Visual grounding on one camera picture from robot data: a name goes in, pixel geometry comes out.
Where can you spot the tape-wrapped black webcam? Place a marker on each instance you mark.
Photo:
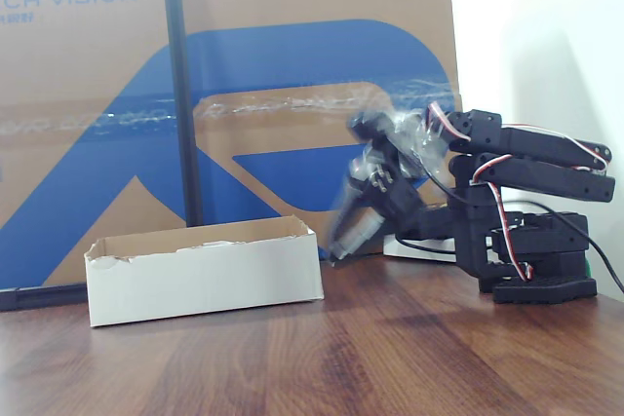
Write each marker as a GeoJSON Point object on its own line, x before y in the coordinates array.
{"type": "Point", "coordinates": [390, 131]}

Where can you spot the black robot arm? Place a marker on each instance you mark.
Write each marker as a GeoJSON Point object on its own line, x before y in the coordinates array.
{"type": "Point", "coordinates": [536, 177]}

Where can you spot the small green object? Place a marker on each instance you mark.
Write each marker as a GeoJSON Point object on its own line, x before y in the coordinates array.
{"type": "Point", "coordinates": [588, 271]}

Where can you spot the large brown blue-printed carton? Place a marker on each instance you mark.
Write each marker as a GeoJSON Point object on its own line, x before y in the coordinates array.
{"type": "Point", "coordinates": [88, 94]}

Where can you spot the white power strip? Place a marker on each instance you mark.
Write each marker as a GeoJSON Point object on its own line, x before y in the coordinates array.
{"type": "Point", "coordinates": [414, 250]}

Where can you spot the white cardboard box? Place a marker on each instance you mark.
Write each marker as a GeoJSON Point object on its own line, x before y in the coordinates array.
{"type": "Point", "coordinates": [205, 279]}

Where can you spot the black metal pole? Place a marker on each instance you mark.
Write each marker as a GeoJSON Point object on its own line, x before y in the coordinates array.
{"type": "Point", "coordinates": [183, 94]}

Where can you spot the black stand base bar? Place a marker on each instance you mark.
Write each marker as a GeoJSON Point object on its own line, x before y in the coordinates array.
{"type": "Point", "coordinates": [39, 296]}

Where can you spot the black power adapter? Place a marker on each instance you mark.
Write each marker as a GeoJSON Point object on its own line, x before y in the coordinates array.
{"type": "Point", "coordinates": [439, 223]}

